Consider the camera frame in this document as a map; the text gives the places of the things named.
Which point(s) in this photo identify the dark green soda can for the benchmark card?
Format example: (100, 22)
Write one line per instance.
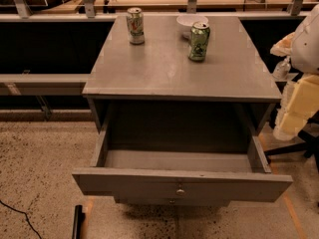
(198, 41)

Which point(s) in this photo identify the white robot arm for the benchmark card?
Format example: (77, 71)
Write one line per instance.
(300, 100)

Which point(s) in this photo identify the open grey top drawer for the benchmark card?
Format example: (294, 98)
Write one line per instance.
(145, 153)

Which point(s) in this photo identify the round metal drawer knob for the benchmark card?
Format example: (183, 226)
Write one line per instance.
(180, 192)

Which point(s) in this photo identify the white green soda can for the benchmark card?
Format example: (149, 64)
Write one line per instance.
(135, 23)

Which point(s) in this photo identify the grey wooden cabinet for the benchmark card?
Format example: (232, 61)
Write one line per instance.
(159, 71)

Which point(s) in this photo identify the white ceramic bowl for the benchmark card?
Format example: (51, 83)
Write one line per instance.
(185, 22)

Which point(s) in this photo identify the black bar on floor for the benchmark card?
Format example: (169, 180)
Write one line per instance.
(77, 224)

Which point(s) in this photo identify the grey metal shelf rail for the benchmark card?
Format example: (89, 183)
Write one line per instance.
(42, 84)

